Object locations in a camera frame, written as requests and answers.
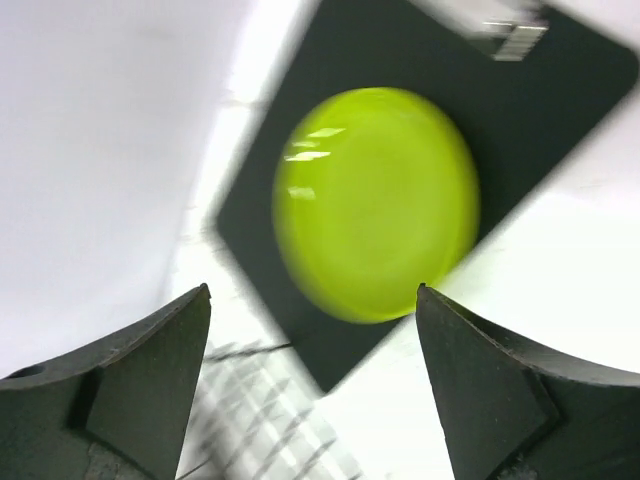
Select lime green plate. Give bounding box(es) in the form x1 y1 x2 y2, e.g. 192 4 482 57
272 87 481 324

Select black clipboard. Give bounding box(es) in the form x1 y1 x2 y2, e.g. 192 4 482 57
217 1 639 392

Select black wire dish rack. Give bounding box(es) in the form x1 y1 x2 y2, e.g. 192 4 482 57
176 342 365 480

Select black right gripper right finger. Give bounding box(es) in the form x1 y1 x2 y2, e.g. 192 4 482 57
416 284 639 480

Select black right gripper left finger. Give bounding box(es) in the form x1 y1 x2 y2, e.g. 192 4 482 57
1 285 211 479

